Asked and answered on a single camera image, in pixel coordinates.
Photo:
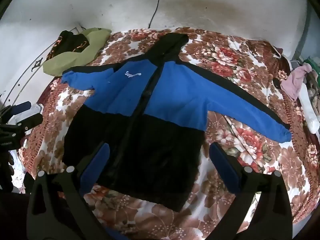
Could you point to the green cloth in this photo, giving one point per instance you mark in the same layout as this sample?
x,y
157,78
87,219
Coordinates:
x,y
312,63

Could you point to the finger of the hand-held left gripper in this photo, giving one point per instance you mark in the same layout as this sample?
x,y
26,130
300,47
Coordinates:
x,y
22,106
30,123

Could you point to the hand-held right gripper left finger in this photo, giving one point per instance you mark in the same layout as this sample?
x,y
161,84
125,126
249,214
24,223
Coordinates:
x,y
96,165

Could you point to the green garment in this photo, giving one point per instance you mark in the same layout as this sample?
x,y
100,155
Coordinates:
x,y
75,57

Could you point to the person's left hand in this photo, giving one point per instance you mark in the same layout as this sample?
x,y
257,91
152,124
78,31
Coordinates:
x,y
6,170

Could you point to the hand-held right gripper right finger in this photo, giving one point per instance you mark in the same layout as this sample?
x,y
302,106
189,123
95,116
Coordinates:
x,y
225,170

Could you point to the black garment with orange print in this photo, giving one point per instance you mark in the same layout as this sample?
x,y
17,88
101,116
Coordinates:
x,y
72,41

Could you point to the blue and black jacket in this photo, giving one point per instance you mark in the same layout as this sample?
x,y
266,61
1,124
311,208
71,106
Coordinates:
x,y
162,92

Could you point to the pink cloth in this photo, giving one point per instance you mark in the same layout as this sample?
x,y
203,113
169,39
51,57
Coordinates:
x,y
295,82

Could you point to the floral blanket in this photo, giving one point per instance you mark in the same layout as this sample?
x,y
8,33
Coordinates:
x,y
250,135

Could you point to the white cloth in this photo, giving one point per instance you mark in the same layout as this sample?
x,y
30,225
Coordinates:
x,y
308,112

